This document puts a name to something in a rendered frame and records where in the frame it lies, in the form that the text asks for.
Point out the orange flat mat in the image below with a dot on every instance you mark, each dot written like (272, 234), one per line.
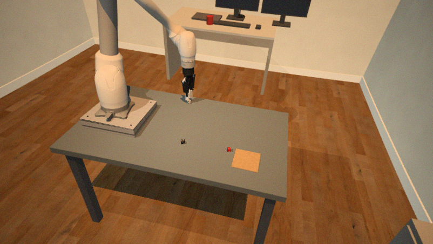
(246, 160)

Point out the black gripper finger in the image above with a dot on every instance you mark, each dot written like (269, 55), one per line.
(191, 86)
(185, 86)

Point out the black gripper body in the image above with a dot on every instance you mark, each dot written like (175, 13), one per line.
(187, 73)

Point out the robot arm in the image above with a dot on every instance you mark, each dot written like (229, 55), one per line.
(109, 78)

